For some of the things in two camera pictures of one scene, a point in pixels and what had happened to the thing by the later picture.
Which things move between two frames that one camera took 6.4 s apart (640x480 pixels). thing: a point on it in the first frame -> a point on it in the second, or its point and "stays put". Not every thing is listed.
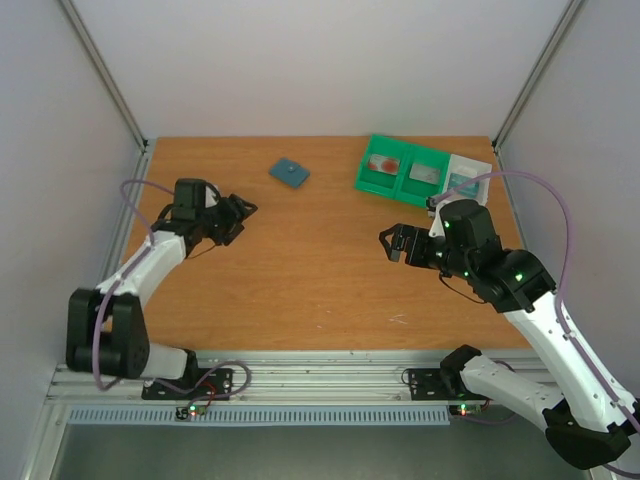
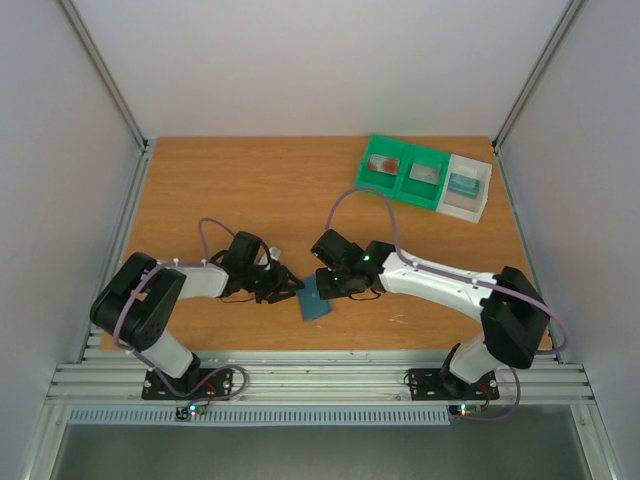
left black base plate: (218, 386) stays put
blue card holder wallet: (289, 172) -> (312, 306)
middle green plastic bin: (423, 175) stays put
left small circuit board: (184, 413) stays put
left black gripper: (235, 217) -> (280, 280)
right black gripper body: (406, 245) -> (329, 282)
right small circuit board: (466, 410) stays put
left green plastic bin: (382, 165) stays put
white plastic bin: (467, 168) stays put
